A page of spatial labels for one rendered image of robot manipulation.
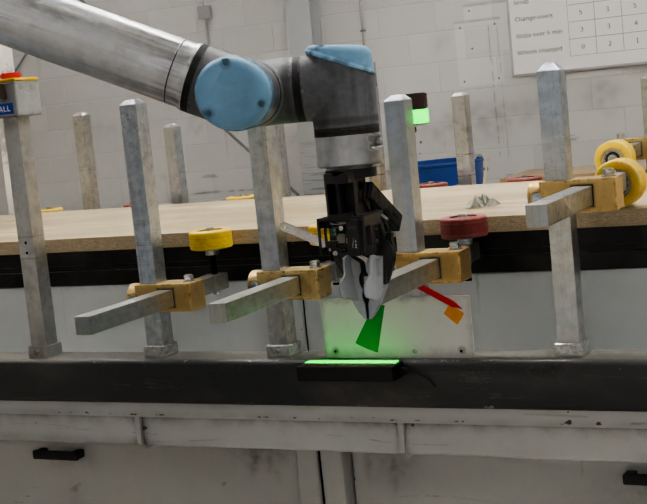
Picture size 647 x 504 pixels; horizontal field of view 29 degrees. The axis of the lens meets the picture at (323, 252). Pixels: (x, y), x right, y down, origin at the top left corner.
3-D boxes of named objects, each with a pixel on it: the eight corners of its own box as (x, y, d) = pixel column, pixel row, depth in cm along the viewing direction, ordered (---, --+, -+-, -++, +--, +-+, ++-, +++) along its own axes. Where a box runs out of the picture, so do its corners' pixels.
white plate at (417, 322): (474, 358, 197) (468, 295, 195) (325, 358, 208) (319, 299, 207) (475, 357, 197) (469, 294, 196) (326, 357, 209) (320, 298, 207)
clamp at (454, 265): (461, 283, 196) (459, 251, 195) (382, 285, 202) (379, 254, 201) (473, 277, 201) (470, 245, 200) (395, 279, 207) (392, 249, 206)
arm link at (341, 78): (304, 48, 176) (375, 41, 174) (312, 137, 177) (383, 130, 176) (295, 45, 166) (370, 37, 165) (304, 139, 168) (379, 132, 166)
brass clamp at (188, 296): (190, 312, 218) (187, 283, 217) (125, 313, 224) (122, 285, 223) (208, 305, 223) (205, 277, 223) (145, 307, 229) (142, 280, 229)
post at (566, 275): (582, 381, 191) (558, 63, 185) (560, 381, 192) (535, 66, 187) (588, 375, 194) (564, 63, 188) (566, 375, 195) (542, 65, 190)
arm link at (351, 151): (331, 135, 178) (394, 129, 173) (334, 169, 178) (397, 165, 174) (303, 139, 170) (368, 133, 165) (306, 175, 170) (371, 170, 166)
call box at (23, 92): (19, 120, 227) (13, 77, 226) (-11, 123, 230) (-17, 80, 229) (43, 118, 233) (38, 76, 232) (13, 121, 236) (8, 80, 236)
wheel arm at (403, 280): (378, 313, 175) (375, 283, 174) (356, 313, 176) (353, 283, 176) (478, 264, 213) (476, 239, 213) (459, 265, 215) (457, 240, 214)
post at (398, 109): (430, 393, 202) (403, 94, 196) (410, 393, 203) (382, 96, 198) (437, 388, 205) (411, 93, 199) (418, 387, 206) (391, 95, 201)
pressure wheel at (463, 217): (483, 284, 208) (477, 215, 207) (438, 285, 212) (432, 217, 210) (498, 276, 215) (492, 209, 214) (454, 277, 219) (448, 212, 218)
